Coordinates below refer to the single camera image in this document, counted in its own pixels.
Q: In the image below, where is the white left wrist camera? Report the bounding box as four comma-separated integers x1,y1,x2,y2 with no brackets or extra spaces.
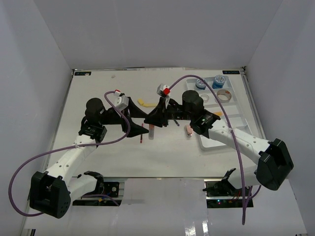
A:
114,95,129,111

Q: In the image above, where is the white compartment tray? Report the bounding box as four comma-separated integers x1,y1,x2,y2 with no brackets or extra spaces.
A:
186,75,252,151

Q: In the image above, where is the clear tape roll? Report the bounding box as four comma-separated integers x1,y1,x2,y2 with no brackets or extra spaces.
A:
200,94,210,103

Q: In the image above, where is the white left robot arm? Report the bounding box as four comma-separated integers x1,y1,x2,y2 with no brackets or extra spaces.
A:
29,95,148,219

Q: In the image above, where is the yellow eraser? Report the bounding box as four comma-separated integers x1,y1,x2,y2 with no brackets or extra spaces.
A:
137,99,145,106

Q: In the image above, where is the red pen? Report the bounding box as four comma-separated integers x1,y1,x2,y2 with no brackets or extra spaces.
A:
140,123,144,143

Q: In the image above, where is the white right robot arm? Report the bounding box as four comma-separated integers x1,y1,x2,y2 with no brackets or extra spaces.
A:
144,90,294,196

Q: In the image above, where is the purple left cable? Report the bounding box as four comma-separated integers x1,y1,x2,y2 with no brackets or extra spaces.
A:
8,89,131,217

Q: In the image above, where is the right black table label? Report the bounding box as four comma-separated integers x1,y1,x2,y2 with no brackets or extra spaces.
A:
222,70,240,75

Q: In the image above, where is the blue tape roll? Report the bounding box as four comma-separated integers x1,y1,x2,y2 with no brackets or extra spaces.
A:
195,79,207,90
212,75,226,89

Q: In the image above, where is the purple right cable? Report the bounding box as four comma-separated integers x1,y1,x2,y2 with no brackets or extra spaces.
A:
168,75,262,226

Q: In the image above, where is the yellow white highlighter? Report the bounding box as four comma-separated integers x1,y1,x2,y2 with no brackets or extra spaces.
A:
142,103,156,108

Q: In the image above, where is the black table label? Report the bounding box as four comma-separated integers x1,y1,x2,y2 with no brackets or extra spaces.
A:
222,70,240,75
74,71,91,76

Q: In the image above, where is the left black table label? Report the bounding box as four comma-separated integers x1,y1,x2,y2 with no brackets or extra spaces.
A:
74,71,91,76

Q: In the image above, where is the purple cable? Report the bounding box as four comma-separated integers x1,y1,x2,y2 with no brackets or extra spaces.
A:
168,75,262,226
8,89,131,217

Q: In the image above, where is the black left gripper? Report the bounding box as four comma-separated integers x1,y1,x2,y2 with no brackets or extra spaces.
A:
99,97,149,138

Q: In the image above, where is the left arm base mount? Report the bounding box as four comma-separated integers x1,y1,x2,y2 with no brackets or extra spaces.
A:
72,171,124,207

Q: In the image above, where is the brown packing tape roll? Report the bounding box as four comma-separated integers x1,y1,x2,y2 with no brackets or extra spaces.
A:
217,89,232,103

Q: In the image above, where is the pink white eraser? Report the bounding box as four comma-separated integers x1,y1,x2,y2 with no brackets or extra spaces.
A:
185,125,193,137

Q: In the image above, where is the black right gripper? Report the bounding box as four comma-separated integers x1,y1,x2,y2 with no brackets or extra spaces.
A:
144,97,194,127

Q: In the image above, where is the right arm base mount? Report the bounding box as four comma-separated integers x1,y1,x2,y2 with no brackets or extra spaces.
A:
202,168,243,208

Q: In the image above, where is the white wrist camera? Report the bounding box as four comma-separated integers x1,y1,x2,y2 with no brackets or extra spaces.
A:
114,95,129,111
157,84,171,98

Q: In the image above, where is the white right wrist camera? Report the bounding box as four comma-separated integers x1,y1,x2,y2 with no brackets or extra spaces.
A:
157,84,171,98

